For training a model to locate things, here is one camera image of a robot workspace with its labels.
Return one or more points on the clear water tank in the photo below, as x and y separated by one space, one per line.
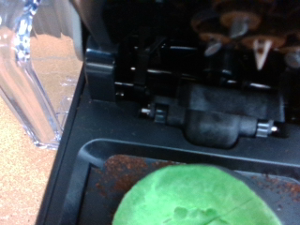
28 78

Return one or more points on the black Keurig coffee machine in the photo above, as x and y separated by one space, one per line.
193 103

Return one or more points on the green reusable coffee pod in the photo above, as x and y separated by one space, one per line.
193 197

